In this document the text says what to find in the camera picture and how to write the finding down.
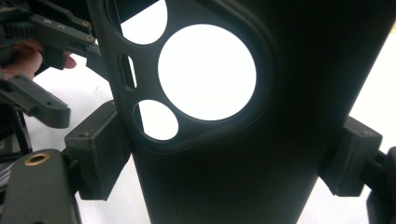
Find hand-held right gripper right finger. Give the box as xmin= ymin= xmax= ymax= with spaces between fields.
xmin=318 ymin=115 xmax=383 ymax=198

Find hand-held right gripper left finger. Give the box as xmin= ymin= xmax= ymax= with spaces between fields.
xmin=64 ymin=100 xmax=132 ymax=201

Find dark phone case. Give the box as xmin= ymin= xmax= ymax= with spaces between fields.
xmin=87 ymin=0 xmax=396 ymax=224

